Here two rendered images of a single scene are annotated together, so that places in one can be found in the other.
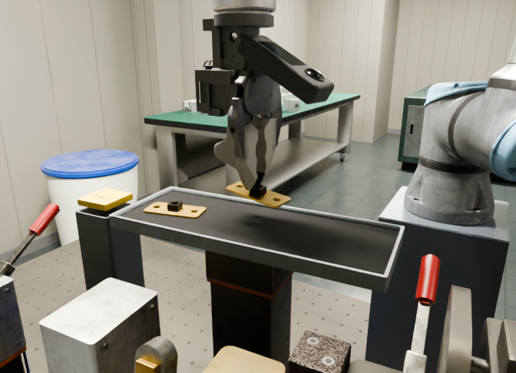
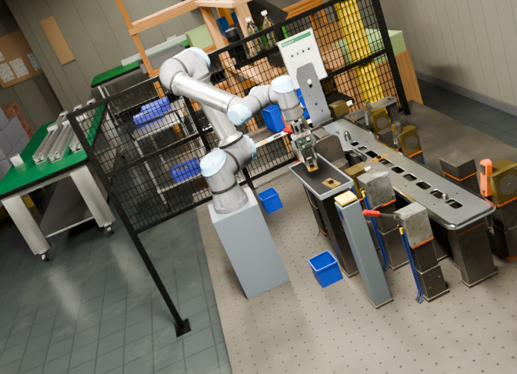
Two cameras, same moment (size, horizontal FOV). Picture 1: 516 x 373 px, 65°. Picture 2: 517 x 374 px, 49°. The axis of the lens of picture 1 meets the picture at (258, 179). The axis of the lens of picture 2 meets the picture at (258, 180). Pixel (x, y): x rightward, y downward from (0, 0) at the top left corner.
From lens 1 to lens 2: 248 cm
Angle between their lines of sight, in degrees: 111
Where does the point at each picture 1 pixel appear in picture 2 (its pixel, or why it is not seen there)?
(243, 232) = (324, 171)
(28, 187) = not seen: outside the picture
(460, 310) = (324, 138)
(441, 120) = (231, 165)
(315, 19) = not seen: outside the picture
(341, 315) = (245, 318)
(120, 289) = (364, 178)
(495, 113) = (245, 145)
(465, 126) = (241, 156)
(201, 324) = (313, 342)
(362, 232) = (298, 168)
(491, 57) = not seen: outside the picture
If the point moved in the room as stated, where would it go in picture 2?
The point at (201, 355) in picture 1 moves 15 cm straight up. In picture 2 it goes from (330, 320) to (318, 289)
